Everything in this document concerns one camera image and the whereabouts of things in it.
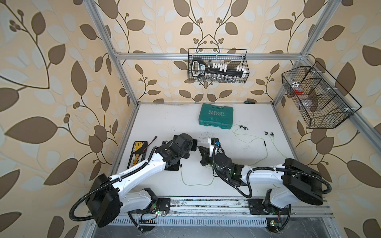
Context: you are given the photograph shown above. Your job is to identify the blue-edged black smartphone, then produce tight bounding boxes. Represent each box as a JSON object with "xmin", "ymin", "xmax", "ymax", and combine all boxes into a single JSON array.
[{"xmin": 190, "ymin": 139, "xmax": 197, "ymax": 152}]

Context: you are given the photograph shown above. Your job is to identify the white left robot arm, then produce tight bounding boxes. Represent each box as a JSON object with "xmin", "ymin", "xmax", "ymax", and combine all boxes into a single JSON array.
[{"xmin": 68, "ymin": 133, "xmax": 197, "ymax": 228}]

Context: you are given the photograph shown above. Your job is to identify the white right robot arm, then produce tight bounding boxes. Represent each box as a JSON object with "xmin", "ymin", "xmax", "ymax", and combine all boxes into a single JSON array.
[{"xmin": 198, "ymin": 146, "xmax": 332, "ymax": 209}]

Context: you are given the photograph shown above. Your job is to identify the red black battery lead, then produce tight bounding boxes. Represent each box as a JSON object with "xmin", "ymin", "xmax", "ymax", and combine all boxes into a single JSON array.
[{"xmin": 143, "ymin": 136, "xmax": 158, "ymax": 153}]

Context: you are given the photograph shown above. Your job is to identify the black yellow battery pack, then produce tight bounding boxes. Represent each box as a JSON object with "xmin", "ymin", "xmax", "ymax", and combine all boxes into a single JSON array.
[{"xmin": 127, "ymin": 141, "xmax": 148, "ymax": 169}]

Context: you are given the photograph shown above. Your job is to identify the green plastic tool case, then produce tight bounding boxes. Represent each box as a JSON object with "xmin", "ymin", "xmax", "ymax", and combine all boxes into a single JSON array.
[{"xmin": 198, "ymin": 104, "xmax": 234, "ymax": 130}]

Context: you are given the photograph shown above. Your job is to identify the socket wrench set in basket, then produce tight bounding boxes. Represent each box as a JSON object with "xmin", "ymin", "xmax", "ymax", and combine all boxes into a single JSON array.
[{"xmin": 188, "ymin": 58, "xmax": 250, "ymax": 80}]

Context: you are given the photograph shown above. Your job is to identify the red item in right basket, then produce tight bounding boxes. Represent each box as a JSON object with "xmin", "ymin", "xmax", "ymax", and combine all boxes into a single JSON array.
[{"xmin": 290, "ymin": 83, "xmax": 305, "ymax": 96}]

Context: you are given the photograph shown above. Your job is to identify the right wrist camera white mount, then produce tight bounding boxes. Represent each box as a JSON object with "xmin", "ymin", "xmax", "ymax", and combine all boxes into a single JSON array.
[{"xmin": 208, "ymin": 137, "xmax": 222, "ymax": 157}]

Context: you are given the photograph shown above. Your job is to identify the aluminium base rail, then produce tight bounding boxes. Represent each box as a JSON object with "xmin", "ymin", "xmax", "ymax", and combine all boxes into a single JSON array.
[{"xmin": 86, "ymin": 194, "xmax": 335, "ymax": 228}]

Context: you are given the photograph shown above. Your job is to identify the black wire basket back wall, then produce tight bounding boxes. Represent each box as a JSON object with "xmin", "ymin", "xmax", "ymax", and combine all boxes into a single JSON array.
[{"xmin": 188, "ymin": 48, "xmax": 250, "ymax": 84}]

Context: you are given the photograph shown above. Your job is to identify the black wire basket wall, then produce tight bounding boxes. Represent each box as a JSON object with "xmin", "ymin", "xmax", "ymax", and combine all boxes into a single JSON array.
[
  {"xmin": 188, "ymin": 48, "xmax": 250, "ymax": 84},
  {"xmin": 282, "ymin": 61, "xmax": 362, "ymax": 129}
]

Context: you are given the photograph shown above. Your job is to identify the aluminium frame crossbar back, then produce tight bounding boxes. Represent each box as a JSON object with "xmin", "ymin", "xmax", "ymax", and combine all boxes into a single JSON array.
[{"xmin": 114, "ymin": 52, "xmax": 303, "ymax": 61}]

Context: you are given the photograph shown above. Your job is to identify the black wire basket right wall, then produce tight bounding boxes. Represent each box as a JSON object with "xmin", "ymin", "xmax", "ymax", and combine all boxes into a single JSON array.
[{"xmin": 282, "ymin": 61, "xmax": 362, "ymax": 129}]

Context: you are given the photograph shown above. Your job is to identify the aluminium frame post left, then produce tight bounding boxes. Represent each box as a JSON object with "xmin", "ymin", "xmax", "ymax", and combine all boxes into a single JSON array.
[{"xmin": 84, "ymin": 0, "xmax": 139, "ymax": 108}]

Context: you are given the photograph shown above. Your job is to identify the aluminium frame post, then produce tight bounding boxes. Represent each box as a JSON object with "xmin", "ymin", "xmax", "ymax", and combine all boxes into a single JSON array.
[
  {"xmin": 84, "ymin": 0, "xmax": 139, "ymax": 108},
  {"xmin": 272, "ymin": 0, "xmax": 341, "ymax": 108}
]

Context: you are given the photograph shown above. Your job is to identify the aluminium frame post right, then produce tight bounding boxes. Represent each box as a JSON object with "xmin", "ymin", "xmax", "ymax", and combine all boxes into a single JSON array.
[{"xmin": 272, "ymin": 0, "xmax": 341, "ymax": 108}]

